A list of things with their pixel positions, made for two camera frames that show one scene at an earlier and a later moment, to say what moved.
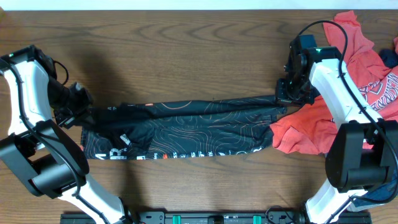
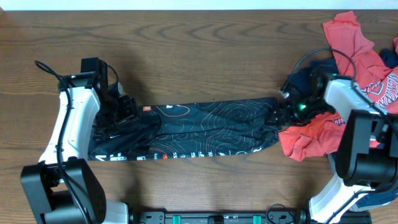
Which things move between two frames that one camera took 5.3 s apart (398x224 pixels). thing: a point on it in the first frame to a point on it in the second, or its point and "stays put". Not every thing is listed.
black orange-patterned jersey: x=180 y=129 stays put
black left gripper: x=86 y=112 to x=130 y=111
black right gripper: x=282 y=96 to x=280 y=107
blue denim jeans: x=384 y=191 stays put
